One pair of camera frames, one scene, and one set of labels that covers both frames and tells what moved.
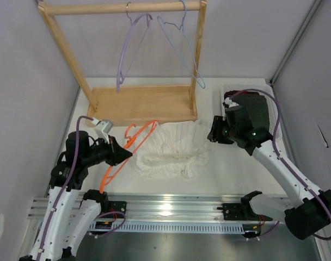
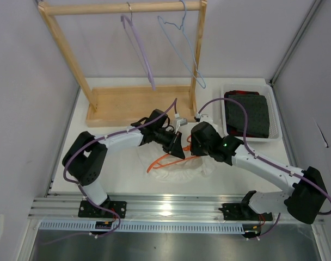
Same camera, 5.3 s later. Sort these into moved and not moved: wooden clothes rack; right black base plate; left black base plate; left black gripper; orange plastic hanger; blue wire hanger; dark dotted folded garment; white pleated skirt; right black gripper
Moved: orange plastic hanger; left black gripper; right black gripper; white pleated skirt
Not moved: right black base plate; left black base plate; blue wire hanger; dark dotted folded garment; wooden clothes rack
